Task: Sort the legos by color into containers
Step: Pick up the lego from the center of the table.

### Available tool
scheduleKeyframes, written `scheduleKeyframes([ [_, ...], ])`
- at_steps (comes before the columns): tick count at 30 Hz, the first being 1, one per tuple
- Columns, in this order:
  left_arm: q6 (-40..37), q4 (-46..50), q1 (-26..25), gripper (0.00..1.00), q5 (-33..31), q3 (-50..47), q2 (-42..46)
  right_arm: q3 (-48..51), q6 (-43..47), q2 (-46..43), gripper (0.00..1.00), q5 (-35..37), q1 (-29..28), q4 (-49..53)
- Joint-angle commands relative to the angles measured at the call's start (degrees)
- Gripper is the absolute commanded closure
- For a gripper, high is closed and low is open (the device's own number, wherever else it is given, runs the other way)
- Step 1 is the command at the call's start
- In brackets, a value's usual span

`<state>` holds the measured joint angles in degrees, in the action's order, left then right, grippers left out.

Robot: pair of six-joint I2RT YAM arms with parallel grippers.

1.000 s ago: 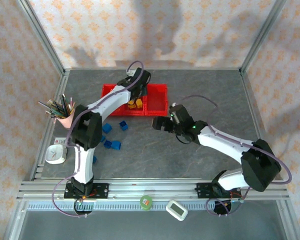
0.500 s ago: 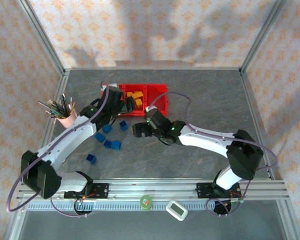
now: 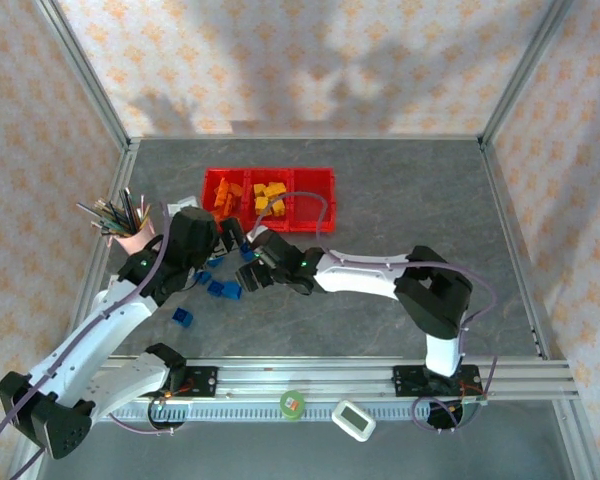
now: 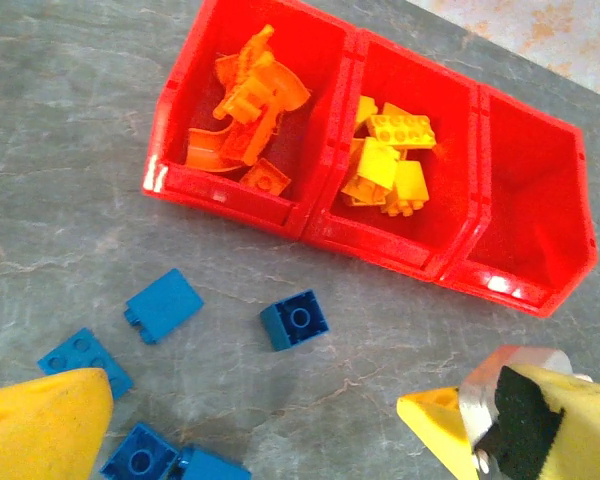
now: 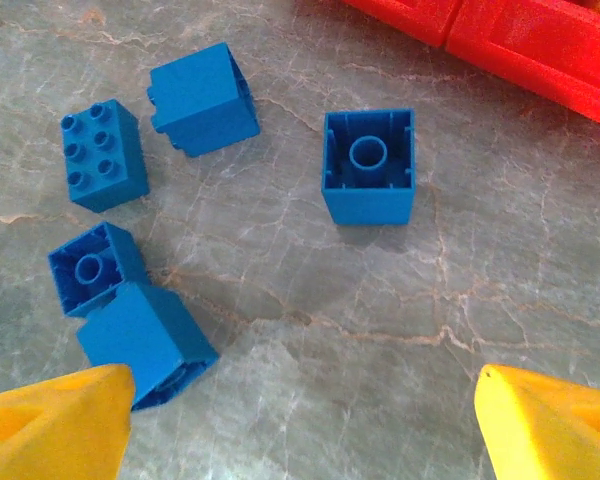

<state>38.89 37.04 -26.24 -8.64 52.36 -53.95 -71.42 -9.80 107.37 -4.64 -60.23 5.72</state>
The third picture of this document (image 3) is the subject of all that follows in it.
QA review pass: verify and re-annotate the pink pencil cup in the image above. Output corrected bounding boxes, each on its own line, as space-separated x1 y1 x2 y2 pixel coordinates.
107 219 157 256

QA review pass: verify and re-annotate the green pencil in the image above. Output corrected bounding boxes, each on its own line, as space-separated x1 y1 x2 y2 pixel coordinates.
94 198 132 232

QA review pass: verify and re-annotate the red plastic bin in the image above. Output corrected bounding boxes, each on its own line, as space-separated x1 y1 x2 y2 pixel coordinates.
289 168 339 234
243 168 295 234
201 167 252 235

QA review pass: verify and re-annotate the aluminium mounting rail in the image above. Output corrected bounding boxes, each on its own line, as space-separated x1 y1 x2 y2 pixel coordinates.
102 355 579 401

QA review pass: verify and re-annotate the aluminium frame post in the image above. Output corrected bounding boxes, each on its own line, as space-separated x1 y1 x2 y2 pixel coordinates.
479 0 574 149
32 0 131 151

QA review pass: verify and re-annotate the grey slotted cable duct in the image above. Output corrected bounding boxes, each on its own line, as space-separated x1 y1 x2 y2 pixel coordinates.
107 402 434 422

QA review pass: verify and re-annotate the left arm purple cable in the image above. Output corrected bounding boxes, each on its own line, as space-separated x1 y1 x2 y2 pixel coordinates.
0 202 179 480

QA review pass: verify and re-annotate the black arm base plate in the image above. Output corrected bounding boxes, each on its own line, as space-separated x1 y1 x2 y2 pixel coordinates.
182 366 220 397
392 364 481 399

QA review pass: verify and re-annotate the green tape roll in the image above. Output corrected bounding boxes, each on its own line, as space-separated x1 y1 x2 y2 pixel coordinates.
279 389 306 422

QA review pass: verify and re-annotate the dark blue pencil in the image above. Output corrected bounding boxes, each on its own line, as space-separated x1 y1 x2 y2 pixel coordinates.
122 187 139 231

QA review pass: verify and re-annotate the orange power wire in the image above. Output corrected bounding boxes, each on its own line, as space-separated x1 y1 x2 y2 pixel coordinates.
452 379 486 406
162 377 196 401

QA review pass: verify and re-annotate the patterned cloth backdrop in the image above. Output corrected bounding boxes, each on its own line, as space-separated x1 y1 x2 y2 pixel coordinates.
0 0 126 480
484 0 600 480
54 0 566 139

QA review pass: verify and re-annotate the white digital timer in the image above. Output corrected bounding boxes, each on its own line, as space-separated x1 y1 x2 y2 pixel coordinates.
331 398 377 444

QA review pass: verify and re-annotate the aluminium frame rail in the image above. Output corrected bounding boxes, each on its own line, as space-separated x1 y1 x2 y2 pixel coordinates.
127 133 486 144
478 141 600 480
7 142 141 480

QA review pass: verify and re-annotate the grey pencil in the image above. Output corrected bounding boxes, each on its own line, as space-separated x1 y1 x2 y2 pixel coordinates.
76 202 129 235

